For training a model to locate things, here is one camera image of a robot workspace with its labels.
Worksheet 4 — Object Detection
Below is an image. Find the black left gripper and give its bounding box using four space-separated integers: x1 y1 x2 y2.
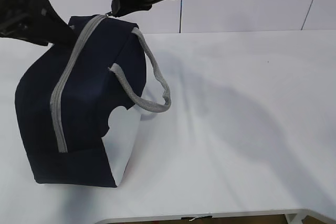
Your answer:
1 0 77 46

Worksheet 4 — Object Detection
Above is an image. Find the navy blue lunch bag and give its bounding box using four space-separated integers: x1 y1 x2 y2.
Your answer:
15 15 171 188

